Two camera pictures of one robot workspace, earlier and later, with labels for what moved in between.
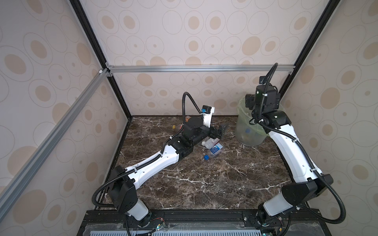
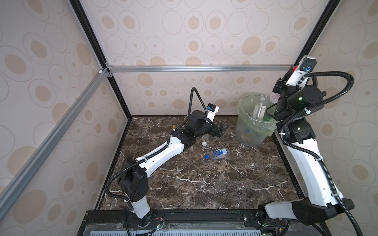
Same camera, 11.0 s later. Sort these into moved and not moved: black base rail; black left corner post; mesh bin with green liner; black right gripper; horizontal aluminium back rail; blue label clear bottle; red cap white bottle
Moved: red cap white bottle; blue label clear bottle; black right gripper
Not moved: horizontal aluminium back rail; black left corner post; black base rail; mesh bin with green liner
